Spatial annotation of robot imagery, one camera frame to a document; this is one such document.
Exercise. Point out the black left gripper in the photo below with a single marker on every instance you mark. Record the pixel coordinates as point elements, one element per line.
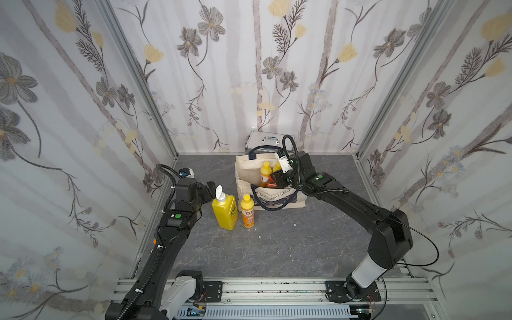
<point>206,190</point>

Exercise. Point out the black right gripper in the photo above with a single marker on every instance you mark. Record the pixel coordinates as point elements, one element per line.
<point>282,178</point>

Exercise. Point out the orange bottle yellow cap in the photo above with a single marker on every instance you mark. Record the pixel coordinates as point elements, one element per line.
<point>247,210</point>
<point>276,167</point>
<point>265,172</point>

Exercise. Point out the large yellow soap bottle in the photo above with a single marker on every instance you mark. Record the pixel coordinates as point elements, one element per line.
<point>225,209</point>

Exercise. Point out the green bottle red cap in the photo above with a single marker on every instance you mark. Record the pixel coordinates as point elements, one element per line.
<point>271,183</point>

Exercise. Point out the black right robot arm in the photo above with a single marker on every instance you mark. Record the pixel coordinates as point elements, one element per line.
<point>390,234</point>

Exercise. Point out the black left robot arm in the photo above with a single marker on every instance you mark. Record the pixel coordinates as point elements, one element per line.
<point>160,252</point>

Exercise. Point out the cream canvas shopping bag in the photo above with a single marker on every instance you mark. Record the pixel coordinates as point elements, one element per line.
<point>247,175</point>

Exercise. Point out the silver metal case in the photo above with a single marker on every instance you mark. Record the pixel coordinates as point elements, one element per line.
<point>264,140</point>

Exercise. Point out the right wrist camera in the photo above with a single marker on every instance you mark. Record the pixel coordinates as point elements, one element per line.
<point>283,160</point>

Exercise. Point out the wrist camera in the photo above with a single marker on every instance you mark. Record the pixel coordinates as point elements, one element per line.
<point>283,160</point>
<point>186,172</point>

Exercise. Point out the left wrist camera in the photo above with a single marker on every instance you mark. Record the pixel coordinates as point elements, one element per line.
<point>186,172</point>

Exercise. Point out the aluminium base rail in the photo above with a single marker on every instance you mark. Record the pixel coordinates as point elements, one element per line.
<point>303,298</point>

